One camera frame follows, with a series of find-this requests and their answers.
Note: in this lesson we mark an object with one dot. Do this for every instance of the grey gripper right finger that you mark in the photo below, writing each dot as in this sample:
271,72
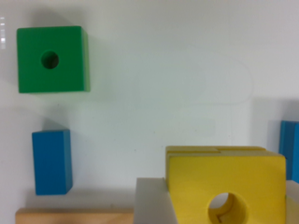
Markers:
292,202

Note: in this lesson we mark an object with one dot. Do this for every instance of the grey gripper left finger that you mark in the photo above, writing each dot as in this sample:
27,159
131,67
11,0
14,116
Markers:
153,204

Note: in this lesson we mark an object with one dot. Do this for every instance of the yellow square block with hole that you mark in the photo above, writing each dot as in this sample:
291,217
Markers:
226,185

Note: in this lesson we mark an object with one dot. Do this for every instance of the large blue square block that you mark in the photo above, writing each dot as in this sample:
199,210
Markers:
289,148

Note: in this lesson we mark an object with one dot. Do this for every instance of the small blue rectangular block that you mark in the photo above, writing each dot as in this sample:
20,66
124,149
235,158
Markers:
52,162

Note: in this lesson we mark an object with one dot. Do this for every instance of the green square block with hole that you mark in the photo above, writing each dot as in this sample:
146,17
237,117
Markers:
53,59

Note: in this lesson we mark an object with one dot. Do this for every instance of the wooden peg base board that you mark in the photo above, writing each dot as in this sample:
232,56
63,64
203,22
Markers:
73,216

